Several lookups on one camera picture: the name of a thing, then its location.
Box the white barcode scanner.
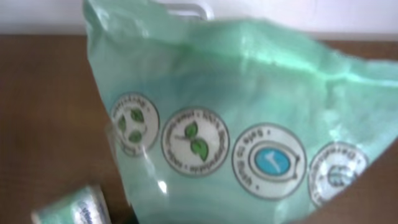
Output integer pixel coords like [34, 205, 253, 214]
[155, 0, 215, 21]

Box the green tissue pack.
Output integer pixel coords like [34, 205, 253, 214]
[30, 185, 111, 224]

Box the teal plastic pouch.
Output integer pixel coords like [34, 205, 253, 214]
[83, 1, 397, 223]

